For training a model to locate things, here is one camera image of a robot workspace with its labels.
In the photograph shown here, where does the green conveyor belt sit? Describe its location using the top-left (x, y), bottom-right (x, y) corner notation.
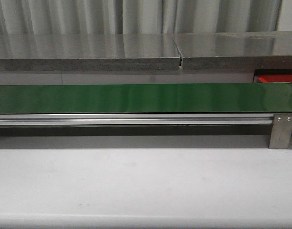
top-left (0, 83), bottom-right (292, 114)

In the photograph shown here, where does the red plastic tray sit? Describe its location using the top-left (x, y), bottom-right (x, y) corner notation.
top-left (255, 74), bottom-right (292, 83)

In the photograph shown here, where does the grey stone counter slab right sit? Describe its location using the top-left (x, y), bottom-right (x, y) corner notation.
top-left (174, 31), bottom-right (292, 70)

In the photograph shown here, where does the grey stone counter slab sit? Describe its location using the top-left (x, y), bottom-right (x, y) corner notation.
top-left (174, 31), bottom-right (292, 70)
top-left (0, 34), bottom-right (180, 71)

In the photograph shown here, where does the grey stone counter slab left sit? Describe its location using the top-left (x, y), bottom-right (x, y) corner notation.
top-left (0, 34), bottom-right (180, 71)

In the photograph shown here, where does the white pleated curtain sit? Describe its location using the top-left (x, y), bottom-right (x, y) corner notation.
top-left (0, 0), bottom-right (282, 34)

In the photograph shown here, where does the aluminium conveyor frame rail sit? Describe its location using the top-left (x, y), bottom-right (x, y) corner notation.
top-left (0, 113), bottom-right (274, 126)

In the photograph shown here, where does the steel conveyor support bracket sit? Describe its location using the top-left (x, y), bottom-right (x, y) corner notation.
top-left (269, 113), bottom-right (292, 149)

